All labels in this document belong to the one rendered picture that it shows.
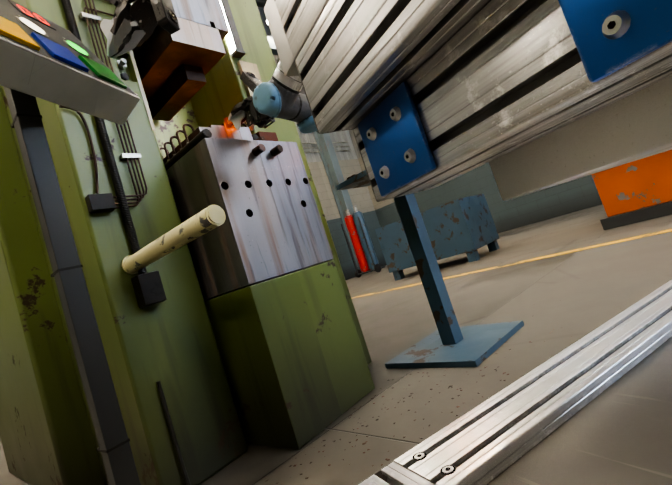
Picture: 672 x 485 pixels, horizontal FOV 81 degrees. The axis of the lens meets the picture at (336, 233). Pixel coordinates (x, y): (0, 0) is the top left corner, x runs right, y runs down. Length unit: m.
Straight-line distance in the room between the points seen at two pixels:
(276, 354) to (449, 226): 3.73
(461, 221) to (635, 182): 1.59
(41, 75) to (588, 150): 0.87
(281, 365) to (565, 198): 7.73
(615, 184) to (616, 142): 3.82
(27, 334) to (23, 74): 0.90
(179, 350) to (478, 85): 1.08
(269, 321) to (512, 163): 0.88
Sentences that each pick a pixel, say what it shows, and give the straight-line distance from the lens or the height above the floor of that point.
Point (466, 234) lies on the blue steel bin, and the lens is 4.63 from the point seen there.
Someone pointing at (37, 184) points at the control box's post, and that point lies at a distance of 0.97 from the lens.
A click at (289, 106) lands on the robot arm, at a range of 1.02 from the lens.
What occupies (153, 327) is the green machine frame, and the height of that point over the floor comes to 0.44.
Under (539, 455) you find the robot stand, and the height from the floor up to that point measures 0.21.
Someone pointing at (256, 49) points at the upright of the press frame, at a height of 1.45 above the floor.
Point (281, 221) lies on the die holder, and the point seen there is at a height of 0.63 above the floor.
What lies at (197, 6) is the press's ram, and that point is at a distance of 1.63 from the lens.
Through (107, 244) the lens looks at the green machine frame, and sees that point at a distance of 1.22.
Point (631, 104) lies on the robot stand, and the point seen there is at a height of 0.50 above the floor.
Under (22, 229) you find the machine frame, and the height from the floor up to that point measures 0.87.
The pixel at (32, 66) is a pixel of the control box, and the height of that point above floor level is 0.95.
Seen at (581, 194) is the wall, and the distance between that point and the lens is 8.46.
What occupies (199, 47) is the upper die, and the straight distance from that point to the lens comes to 1.51.
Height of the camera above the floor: 0.45
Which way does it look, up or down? 4 degrees up
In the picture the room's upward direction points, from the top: 18 degrees counter-clockwise
